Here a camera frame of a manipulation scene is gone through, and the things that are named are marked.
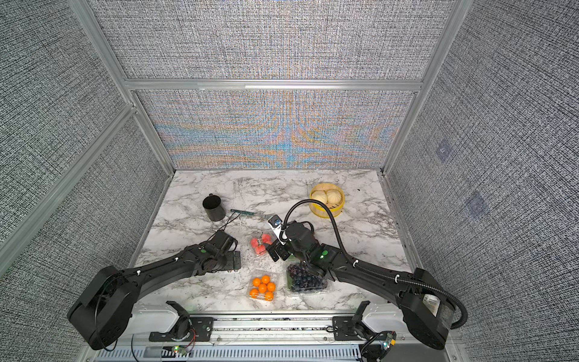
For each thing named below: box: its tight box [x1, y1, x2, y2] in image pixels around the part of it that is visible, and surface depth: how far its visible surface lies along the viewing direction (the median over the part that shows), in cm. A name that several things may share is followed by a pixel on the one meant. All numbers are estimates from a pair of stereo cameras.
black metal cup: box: [202, 193, 226, 222], surface depth 99 cm
